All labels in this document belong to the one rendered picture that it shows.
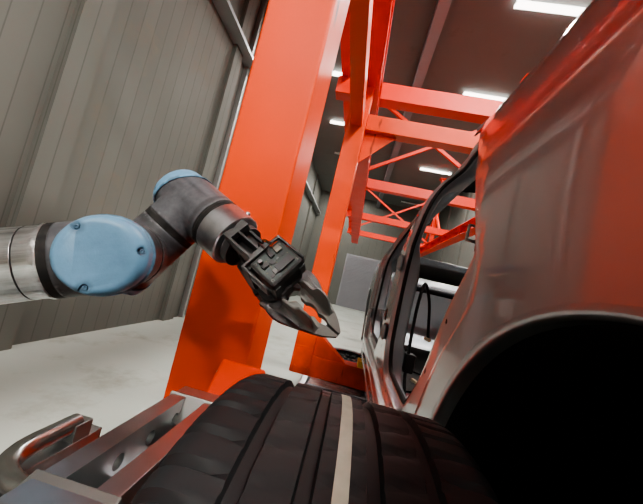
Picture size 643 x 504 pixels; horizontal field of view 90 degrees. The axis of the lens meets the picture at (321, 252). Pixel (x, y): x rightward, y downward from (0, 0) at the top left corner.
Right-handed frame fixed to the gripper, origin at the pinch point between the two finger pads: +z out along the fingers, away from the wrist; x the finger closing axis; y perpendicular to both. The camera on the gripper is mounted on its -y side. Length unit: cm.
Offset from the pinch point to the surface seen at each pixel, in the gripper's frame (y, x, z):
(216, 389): -6.9, -16.9, -8.0
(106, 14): -113, 113, -394
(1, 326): -237, -138, -258
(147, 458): 15.1, -21.6, -1.4
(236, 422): 19.1, -14.6, 2.7
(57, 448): -6.7, -36.6, -18.0
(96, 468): 15.8, -24.4, -3.5
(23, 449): 0.0, -36.2, -17.6
